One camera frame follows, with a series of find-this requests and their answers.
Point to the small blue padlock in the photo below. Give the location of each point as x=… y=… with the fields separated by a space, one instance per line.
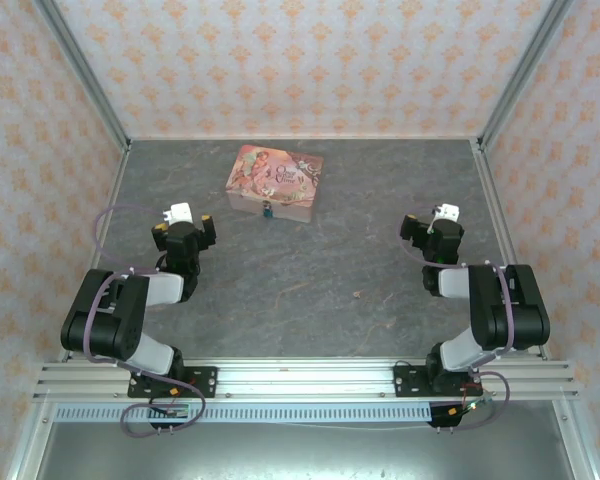
x=267 y=212

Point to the pink illustrated tin box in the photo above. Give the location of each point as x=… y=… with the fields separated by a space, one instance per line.
x=275 y=172

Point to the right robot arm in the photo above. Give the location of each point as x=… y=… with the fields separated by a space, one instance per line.
x=485 y=310

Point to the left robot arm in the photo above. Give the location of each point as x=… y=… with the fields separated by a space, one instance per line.
x=110 y=330

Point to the small circuit board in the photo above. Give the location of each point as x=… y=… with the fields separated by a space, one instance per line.
x=472 y=406
x=172 y=412

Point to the grey metal sheet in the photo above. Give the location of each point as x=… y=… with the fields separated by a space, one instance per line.
x=300 y=455

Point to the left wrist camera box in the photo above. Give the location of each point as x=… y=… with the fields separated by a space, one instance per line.
x=180 y=212

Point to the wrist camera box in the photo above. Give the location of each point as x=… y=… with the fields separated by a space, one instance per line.
x=449 y=212
x=180 y=212

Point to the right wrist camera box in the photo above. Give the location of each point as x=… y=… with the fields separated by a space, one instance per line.
x=449 y=212

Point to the aluminium table side rail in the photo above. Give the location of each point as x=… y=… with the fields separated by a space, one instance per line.
x=498 y=200
x=114 y=180

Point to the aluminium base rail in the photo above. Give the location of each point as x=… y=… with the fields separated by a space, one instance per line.
x=305 y=380

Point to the aluminium frame post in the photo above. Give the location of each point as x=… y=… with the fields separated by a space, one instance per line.
x=526 y=65
x=81 y=65
x=580 y=450
x=27 y=450

